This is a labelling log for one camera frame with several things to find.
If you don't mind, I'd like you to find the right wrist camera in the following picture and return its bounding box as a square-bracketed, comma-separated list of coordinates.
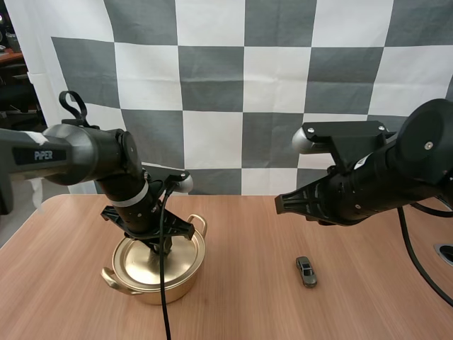
[291, 121, 397, 175]

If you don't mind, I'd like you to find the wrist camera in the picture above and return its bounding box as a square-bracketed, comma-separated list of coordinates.
[142, 170, 195, 195]
[291, 121, 397, 175]

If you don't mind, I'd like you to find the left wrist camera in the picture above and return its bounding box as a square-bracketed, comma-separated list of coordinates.
[142, 170, 195, 195]

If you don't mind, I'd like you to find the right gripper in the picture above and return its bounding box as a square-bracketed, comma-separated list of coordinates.
[275, 166, 382, 227]

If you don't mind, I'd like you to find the black cable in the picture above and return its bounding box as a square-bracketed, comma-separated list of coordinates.
[396, 207, 453, 307]
[58, 90, 89, 128]
[158, 183, 176, 340]
[412, 198, 453, 217]

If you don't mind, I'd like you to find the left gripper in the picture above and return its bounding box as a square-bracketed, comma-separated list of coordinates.
[100, 193, 194, 257]

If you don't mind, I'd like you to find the gold pot with two handles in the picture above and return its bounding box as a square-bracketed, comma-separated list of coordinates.
[101, 213, 208, 307]

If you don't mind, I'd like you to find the checked cloth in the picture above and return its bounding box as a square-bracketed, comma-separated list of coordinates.
[6, 0, 453, 196]

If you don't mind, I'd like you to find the small grey toy car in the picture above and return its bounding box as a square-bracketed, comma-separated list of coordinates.
[295, 256, 319, 288]

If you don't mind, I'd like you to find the gold lid with black knob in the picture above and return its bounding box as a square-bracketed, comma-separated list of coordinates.
[112, 232, 207, 295]

